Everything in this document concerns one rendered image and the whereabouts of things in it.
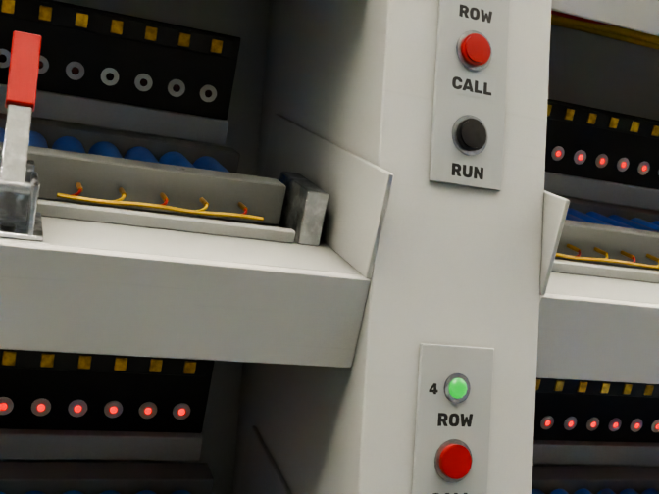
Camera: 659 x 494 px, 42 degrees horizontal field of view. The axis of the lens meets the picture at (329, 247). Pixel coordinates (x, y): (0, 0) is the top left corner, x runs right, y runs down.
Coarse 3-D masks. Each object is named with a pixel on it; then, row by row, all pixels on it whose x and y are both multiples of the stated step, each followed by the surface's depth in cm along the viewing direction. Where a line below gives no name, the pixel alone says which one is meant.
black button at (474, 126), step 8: (472, 120) 42; (464, 128) 41; (472, 128) 42; (480, 128) 42; (464, 136) 41; (472, 136) 42; (480, 136) 42; (464, 144) 41; (472, 144) 41; (480, 144) 42
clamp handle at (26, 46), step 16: (16, 32) 37; (16, 48) 37; (32, 48) 37; (16, 64) 37; (32, 64) 37; (16, 80) 37; (32, 80) 37; (16, 96) 36; (32, 96) 37; (16, 112) 36; (16, 128) 36; (16, 144) 36; (16, 160) 36; (0, 176) 35; (16, 176) 35
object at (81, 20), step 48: (0, 0) 49; (48, 0) 50; (0, 48) 50; (48, 48) 51; (96, 48) 51; (144, 48) 52; (192, 48) 53; (96, 96) 52; (144, 96) 53; (192, 96) 54
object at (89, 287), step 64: (128, 128) 53; (192, 128) 54; (320, 192) 43; (384, 192) 39; (0, 256) 34; (64, 256) 35; (128, 256) 36; (192, 256) 37; (256, 256) 40; (320, 256) 42; (0, 320) 34; (64, 320) 35; (128, 320) 36; (192, 320) 37; (256, 320) 38; (320, 320) 39
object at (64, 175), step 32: (32, 160) 40; (64, 160) 41; (96, 160) 42; (128, 160) 43; (64, 192) 41; (96, 192) 42; (128, 192) 42; (160, 192) 43; (192, 192) 44; (224, 192) 44; (256, 192) 45
